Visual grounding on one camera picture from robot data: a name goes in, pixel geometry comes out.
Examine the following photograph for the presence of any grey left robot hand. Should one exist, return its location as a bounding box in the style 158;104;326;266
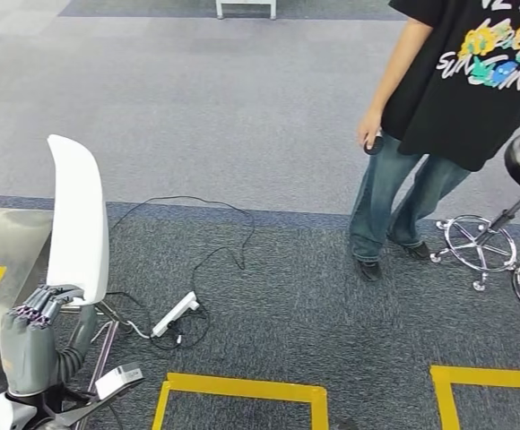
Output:
0;284;98;398

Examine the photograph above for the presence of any person's right hand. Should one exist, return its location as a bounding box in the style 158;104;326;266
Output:
357;107;385;151

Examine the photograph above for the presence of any black handheld controller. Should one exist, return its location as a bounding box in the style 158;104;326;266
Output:
363;133;385;158

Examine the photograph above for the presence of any white curved plastic part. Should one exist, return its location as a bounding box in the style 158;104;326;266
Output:
45;133;110;307

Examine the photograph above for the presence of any steel workbench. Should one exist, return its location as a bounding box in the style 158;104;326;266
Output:
0;207;122;430

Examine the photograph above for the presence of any person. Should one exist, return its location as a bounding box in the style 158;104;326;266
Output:
348;0;520;284

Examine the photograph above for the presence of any white power strip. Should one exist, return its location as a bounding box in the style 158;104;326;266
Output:
150;290;201;340

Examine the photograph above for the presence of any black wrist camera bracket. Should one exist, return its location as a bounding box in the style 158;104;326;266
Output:
36;379;129;430

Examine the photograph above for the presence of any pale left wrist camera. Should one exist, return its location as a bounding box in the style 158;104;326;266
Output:
95;364;145;402

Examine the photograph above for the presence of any white floor cable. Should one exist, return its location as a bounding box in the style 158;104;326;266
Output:
90;319;154;344

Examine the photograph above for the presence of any black floor cable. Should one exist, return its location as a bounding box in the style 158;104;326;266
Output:
105;195;257;352

